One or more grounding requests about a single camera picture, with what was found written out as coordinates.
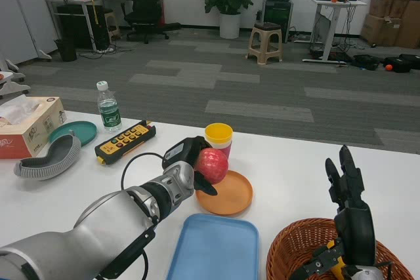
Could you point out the clear water bottle green label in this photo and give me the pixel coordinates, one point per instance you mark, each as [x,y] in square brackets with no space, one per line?
[109,112]

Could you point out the brown wicker basket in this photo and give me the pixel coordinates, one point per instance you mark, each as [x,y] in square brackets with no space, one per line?
[295,244]

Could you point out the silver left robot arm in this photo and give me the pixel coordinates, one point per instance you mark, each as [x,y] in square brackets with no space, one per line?
[98,221]

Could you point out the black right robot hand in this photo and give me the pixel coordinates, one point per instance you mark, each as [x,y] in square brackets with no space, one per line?
[357,231]

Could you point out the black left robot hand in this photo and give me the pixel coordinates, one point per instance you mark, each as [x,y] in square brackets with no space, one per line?
[183,152]

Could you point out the black office chair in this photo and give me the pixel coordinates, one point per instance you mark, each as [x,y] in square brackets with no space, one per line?
[147,1]

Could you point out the yellow plastic cup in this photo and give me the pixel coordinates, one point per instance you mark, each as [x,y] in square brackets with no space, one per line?
[218,134]

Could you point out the small black case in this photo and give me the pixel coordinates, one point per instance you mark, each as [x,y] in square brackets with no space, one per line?
[365,62]

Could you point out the blue rectangular tray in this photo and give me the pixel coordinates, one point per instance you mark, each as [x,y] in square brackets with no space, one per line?
[213,250]

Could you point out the large cardboard box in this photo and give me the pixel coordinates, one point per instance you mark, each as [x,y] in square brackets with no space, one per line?
[380,29]

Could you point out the beige red tissue box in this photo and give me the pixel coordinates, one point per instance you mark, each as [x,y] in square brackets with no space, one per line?
[33,122]

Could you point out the black equipment rack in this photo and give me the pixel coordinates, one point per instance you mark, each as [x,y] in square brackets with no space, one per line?
[277,13]

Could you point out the white plastic cup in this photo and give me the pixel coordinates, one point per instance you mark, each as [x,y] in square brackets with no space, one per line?
[223,146]

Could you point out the yellow wooden stool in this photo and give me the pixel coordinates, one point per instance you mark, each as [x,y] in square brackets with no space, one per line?
[111,24]

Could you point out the small cardboard box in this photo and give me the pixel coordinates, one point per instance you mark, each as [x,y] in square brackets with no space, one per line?
[380,4]

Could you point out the teal round plate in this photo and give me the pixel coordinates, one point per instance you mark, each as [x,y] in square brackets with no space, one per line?
[83,129]

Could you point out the red apple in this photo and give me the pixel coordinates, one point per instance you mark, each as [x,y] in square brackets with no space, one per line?
[213,165]

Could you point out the beige plastic stool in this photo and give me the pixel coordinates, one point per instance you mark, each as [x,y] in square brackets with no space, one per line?
[264,41]

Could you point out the large black case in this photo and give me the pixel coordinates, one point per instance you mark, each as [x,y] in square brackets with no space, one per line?
[403,63]

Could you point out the black trash bin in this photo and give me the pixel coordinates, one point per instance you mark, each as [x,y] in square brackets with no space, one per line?
[66,50]

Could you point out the yellow black remote control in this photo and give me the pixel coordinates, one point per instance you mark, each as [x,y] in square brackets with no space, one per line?
[126,140]

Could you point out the white standing desk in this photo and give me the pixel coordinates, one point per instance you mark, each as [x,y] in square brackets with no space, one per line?
[333,13]

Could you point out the orange round plate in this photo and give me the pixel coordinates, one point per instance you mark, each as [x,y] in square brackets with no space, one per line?
[233,194]

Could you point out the black computer tower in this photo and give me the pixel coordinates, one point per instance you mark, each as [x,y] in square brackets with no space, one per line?
[73,27]

